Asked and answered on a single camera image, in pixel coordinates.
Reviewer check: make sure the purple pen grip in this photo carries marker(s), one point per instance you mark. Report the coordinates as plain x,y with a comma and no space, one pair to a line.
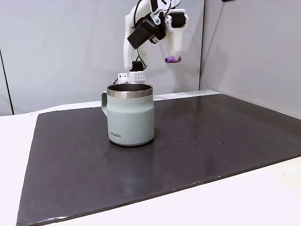
173,59

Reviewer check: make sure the sage green steel mug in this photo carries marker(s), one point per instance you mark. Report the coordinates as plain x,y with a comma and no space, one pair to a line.
131,120

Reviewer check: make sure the black rubber mat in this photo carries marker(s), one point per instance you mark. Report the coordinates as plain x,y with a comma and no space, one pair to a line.
188,146

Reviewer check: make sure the black oval camera box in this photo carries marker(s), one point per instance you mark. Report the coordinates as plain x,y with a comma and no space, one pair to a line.
143,33

